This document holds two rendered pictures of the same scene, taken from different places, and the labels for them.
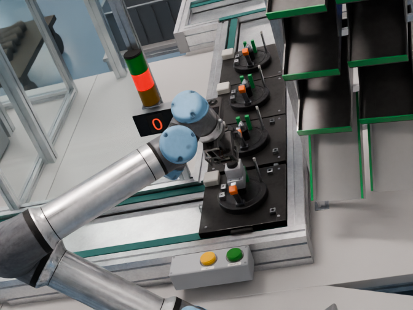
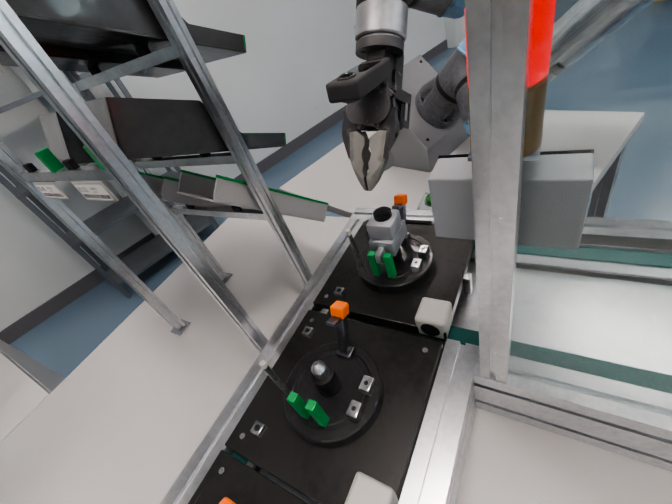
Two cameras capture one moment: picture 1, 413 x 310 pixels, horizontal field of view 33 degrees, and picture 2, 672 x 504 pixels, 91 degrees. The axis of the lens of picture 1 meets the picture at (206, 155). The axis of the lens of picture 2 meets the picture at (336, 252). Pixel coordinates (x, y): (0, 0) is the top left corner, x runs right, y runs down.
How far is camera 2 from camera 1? 2.10 m
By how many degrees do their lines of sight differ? 103
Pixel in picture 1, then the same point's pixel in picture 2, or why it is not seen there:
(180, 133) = not seen: outside the picture
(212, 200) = (443, 274)
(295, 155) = (291, 327)
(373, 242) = (310, 243)
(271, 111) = (231, 486)
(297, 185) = (324, 267)
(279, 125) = (257, 411)
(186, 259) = not seen: hidden behind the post
